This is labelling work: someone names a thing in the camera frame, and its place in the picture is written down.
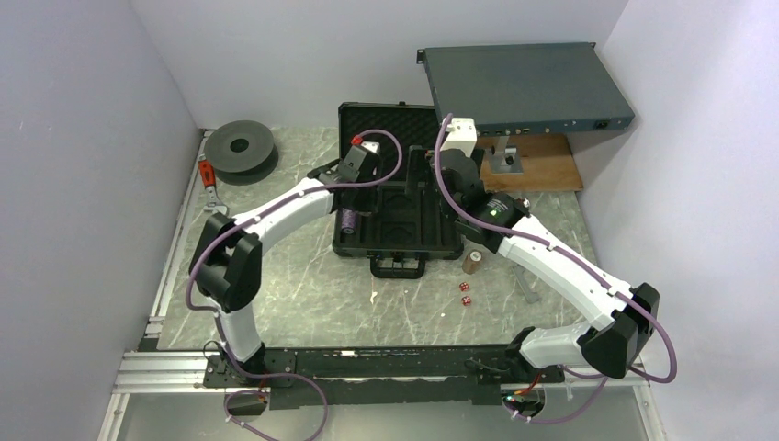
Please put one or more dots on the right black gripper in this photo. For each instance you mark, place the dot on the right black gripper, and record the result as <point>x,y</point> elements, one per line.
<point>419,163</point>

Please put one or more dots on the black filament spool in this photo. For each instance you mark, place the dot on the black filament spool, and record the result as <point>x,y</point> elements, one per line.
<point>242,152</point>

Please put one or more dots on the grey metal stand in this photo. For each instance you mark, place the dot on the grey metal stand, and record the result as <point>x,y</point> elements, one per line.
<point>504,157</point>

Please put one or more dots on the black poker case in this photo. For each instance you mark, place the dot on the black poker case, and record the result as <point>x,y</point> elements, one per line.
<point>409,229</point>

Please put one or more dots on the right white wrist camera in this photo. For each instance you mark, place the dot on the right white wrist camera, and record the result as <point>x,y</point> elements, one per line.
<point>460,135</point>

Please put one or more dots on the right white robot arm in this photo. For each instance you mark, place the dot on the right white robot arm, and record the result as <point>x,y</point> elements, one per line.
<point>619,318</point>

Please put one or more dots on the grey network switch box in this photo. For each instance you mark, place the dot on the grey network switch box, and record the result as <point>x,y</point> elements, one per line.
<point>519,89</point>

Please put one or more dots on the black front rail base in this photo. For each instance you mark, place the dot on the black front rail base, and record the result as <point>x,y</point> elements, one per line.
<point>477,374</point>

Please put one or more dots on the purple poker chip stack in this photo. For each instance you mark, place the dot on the purple poker chip stack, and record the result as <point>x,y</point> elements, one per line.
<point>348,221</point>

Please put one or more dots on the wooden board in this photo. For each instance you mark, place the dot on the wooden board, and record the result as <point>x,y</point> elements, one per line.
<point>547,165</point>

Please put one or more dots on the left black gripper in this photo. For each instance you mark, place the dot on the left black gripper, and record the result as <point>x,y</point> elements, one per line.
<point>370,204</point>

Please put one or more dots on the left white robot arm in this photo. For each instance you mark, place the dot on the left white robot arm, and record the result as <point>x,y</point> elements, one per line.
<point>226,268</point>

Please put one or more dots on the red handled adjustable wrench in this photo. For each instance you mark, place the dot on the red handled adjustable wrench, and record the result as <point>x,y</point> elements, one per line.
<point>209,181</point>

